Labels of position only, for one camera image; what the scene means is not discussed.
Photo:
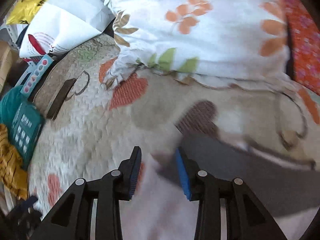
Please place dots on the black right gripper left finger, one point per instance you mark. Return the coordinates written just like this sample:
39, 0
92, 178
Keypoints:
92, 206

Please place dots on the orange floral fabric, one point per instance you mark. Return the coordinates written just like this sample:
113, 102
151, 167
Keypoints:
304, 34

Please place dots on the pale pink knit sweater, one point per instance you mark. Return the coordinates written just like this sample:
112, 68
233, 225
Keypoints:
160, 210

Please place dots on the white floral pillow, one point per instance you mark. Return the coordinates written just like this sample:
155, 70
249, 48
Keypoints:
214, 42

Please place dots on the light blue dotted card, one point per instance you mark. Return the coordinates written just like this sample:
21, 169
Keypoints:
33, 74

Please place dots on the yellow plastic bag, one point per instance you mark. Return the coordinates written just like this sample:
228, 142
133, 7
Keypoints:
24, 11

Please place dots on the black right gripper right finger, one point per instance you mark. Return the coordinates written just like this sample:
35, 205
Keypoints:
246, 216

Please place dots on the teal box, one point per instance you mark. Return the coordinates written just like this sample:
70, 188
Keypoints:
23, 121

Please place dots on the white paper bag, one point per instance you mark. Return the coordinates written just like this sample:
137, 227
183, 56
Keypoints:
61, 25

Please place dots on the mustard yellow cloth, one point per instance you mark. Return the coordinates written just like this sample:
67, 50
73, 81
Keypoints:
13, 176

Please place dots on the heart patterned quilted bedspread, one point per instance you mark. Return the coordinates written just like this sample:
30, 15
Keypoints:
96, 128

